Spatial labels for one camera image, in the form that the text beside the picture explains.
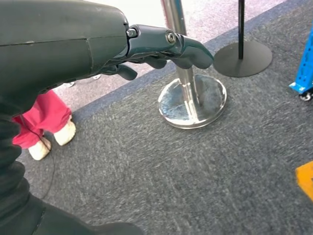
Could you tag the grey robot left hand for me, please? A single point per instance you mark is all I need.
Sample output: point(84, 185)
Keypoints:
point(61, 32)

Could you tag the blue metal shelf rack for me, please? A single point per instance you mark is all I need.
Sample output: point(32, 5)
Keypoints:
point(305, 71)

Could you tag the person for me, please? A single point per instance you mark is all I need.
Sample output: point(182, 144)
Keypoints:
point(46, 113)

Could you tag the chrome stanchion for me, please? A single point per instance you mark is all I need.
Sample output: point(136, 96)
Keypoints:
point(191, 103)

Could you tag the black stanchion with round base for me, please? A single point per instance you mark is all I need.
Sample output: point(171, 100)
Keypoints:
point(242, 60)

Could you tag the yellow floor tape square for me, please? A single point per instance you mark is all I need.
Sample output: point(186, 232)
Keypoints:
point(305, 181)

